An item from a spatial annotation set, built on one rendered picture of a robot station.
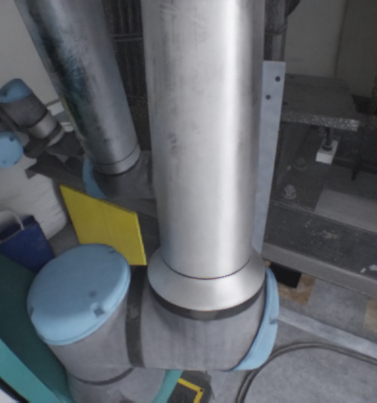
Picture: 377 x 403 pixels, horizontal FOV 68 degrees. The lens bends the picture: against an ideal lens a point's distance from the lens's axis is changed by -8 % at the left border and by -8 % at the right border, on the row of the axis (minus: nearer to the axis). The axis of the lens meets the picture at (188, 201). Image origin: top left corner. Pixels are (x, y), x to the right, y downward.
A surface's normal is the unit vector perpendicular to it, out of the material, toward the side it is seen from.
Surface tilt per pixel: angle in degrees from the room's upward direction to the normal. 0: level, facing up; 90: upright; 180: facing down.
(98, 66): 103
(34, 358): 0
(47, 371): 0
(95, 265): 7
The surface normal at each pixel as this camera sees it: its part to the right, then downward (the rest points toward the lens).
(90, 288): -0.17, -0.79
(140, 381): 0.72, 0.10
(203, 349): -0.12, 0.44
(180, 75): -0.40, 0.43
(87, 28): 0.76, 0.53
